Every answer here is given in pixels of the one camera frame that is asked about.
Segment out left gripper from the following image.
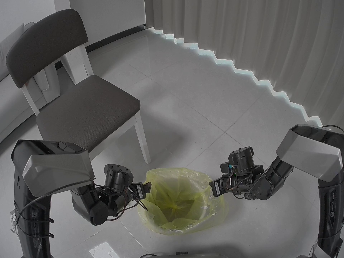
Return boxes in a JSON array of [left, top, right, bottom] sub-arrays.
[[126, 182, 152, 200]]

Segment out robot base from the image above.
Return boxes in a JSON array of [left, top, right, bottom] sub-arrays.
[[140, 251, 215, 258]]

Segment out yellow plastic bag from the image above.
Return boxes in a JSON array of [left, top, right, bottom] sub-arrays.
[[137, 167, 229, 236]]

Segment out dark grey white-legged chair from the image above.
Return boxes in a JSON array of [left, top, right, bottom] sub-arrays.
[[6, 9, 151, 164]]

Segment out pale beige curtain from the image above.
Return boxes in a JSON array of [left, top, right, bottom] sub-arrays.
[[144, 0, 344, 126]]

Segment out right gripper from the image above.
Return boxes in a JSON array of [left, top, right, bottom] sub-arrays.
[[213, 177, 249, 197]]

